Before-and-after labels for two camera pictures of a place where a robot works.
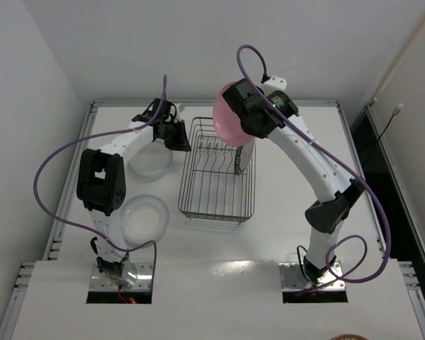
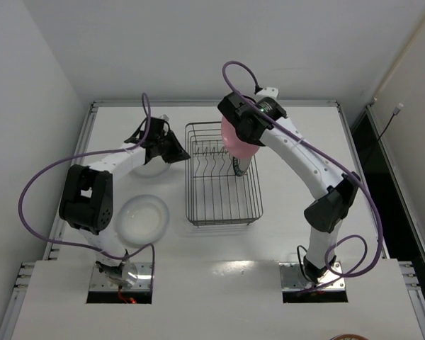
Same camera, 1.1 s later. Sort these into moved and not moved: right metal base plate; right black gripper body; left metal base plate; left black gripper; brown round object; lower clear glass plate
Moved: right black gripper body; left black gripper
Not moved: brown round object; left metal base plate; lower clear glass plate; right metal base plate
